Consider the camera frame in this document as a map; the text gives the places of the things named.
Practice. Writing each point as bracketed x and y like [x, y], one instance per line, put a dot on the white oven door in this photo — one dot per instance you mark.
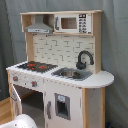
[17, 105]

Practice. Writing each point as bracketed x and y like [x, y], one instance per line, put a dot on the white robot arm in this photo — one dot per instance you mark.
[21, 121]

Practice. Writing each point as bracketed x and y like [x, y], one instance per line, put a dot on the wooden toy kitchen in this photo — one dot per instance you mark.
[87, 97]

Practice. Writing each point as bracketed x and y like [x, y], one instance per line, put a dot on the grey toy sink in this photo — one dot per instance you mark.
[72, 74]

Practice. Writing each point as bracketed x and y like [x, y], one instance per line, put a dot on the black toy faucet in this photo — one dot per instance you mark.
[81, 63]

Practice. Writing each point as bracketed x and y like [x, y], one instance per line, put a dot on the black toy stovetop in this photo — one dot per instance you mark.
[37, 66]

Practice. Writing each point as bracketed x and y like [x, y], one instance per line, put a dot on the right stove knob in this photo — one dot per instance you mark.
[34, 84]

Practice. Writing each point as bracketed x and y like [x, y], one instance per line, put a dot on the stove knob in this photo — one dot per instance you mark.
[34, 84]
[15, 78]

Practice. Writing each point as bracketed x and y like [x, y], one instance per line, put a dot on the grey ice dispenser panel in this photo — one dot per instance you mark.
[62, 106]

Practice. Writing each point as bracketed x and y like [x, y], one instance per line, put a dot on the toy microwave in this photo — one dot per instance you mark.
[73, 23]

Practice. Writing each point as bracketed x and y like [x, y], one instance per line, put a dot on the grey range hood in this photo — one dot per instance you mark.
[42, 23]

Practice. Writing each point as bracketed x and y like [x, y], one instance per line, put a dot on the left stove knob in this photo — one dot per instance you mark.
[15, 78]

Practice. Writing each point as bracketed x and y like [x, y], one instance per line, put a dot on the grey cabinet door handle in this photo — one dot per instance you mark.
[48, 109]

